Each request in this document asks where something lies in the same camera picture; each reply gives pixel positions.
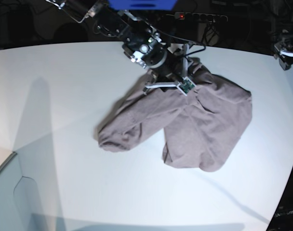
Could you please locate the black power strip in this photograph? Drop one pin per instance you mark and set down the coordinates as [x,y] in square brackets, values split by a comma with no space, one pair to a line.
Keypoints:
[200,17]

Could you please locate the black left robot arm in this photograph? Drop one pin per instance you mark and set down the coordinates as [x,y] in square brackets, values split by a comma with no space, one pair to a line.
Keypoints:
[283,50]

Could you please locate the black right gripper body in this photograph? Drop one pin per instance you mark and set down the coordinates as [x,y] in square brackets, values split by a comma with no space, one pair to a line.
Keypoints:
[154,56]

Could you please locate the mauve grey t-shirt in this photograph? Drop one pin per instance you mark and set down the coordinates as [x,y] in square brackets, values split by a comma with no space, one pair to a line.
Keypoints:
[201,128]

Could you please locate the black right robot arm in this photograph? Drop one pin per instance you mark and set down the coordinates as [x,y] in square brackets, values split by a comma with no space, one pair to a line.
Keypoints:
[120,24]

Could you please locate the grey table side panel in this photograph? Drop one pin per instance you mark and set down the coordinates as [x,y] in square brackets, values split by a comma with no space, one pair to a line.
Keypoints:
[15,210]

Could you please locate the blue plastic box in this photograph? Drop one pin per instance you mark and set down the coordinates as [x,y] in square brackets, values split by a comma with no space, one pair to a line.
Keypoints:
[142,4]

